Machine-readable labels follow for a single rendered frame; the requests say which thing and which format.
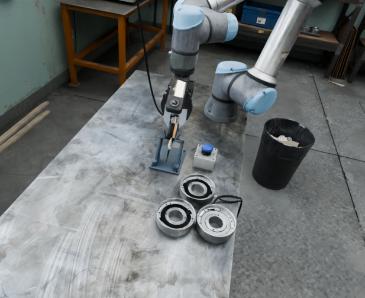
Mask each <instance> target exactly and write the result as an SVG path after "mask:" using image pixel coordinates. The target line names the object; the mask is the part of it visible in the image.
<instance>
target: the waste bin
mask: <svg viewBox="0 0 365 298"><path fill-rule="evenodd" d="M271 135H272V136H274V137H276V138H278V137H279V136H281V135H282V136H285V138H288V137H291V138H292V141H294V142H298V143H299V144H298V146H297V147H294V146H291V145H286V144H284V143H282V142H280V141H278V140H276V139H274V138H273V137H272V136H271ZM314 143H315V137H314V135H313V133H312V132H311V131H310V130H309V128H307V127H306V126H304V125H303V124H301V123H299V122H297V121H294V120H292V119H287V118H272V119H269V120H268V121H266V123H265V124H264V129H263V133H262V135H261V141H260V145H259V149H258V152H257V156H256V160H255V163H254V167H253V171H252V174H253V177H254V179H255V181H256V182H257V183H259V184H260V185H262V186H263V187H266V188H268V189H273V190H280V189H283V188H285V187H286V186H287V185H288V183H289V182H290V180H291V178H292V176H293V175H294V174H295V171H296V170H297V169H298V167H299V165H300V164H301V162H302V160H303V159H304V158H305V156H306V155H307V153H308V152H309V150H310V149H311V147H312V146H313V145H314Z"/></svg>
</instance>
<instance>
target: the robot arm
mask: <svg viewBox="0 0 365 298"><path fill-rule="evenodd" d="M242 1H243V0H178V1H177V2H176V4H175V7H174V10H173V14H174V20H173V35H172V47H171V51H170V52H169V55H171V57H170V71H171V72H173V73H175V74H174V76H173V77H172V79H171V81H170V82H169V84H168V88H167V89H166V90H165V91H166V92H167V93H166V94H165V93H164V94H163V99H162V100H161V110H162V114H163V117H164V120H165V123H166V125H167V127H168V128H169V126H170V123H171V118H172V113H174V114H179V116H180V119H179V125H178V131H180V130H181V129H182V128H183V127H184V125H185V124H186V121H187V120H188V118H189V116H190V114H191V112H192V108H193V105H192V99H190V98H192V96H193V88H194V84H195V81H193V80H190V75H192V74H194V72H195V67H196V64H197V59H198V51H199V45H200V44H208V43H219V42H221V43H223V42H225V41H230V40H232V39H233V38H234V37H235V36H236V34H237V31H238V21H237V19H236V17H235V15H233V14H231V13H226V12H224V11H226V10H228V9H229V8H231V7H233V6H234V5H237V4H238V3H240V2H242ZM323 1H324V0H288V1H287V3H286V5H285V7H284V9H283V11H282V13H281V15H280V17H279V19H278V21H277V23H276V25H275V26H274V29H273V31H272V33H271V35H270V37H269V39H268V41H267V43H266V45H265V47H264V49H263V50H262V52H261V54H260V56H259V58H258V60H257V62H256V64H255V66H254V67H253V68H251V69H248V70H247V66H246V65H245V64H244V63H240V62H237V61H224V62H221V63H219V64H218V66H217V70H216V72H215V79H214V84H213V88H212V93H211V97H210V98H209V100H208V101H207V103H206V105H205V108H204V114H205V115H206V116H207V117H208V118H209V119H211V120H213V121H215V122H219V123H223V124H228V123H232V122H235V121H236V120H237V119H238V115H239V108H238V106H239V105H240V106H241V107H242V108H243V109H244V110H245V111H248V112H249V113H251V114H253V115H258V114H262V113H263V112H265V111H267V110H268V109H269V108H270V107H271V106H272V105H273V104H274V102H275V100H276V98H277V92H276V90H275V87H276V85H277V81H276V76H277V74H278V72H279V70H280V68H281V67H282V65H283V63H284V62H285V60H286V58H287V56H288V54H289V52H290V51H291V49H292V47H293V45H294V43H295V41H296V39H297V38H298V36H299V34H300V32H301V31H302V29H303V27H304V25H305V23H306V22H307V20H308V18H309V16H310V14H311V12H312V10H313V9H314V8H315V7H317V6H319V5H321V4H322V3H323ZM222 12H223V13H222ZM246 71H247V72H246ZM191 82H192V83H191Z"/></svg>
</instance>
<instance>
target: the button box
mask: <svg viewBox="0 0 365 298"><path fill-rule="evenodd" d="M201 147H202V146H201V145H198V146H197V149H196V153H195V156H194V159H193V165H192V167H196V168H199V169H204V170H208V171H213V168H214V164H215V160H216V156H217V151H218V149H216V148H214V149H213V151H211V152H208V153H206V152H204V151H203V150H202V149H201Z"/></svg>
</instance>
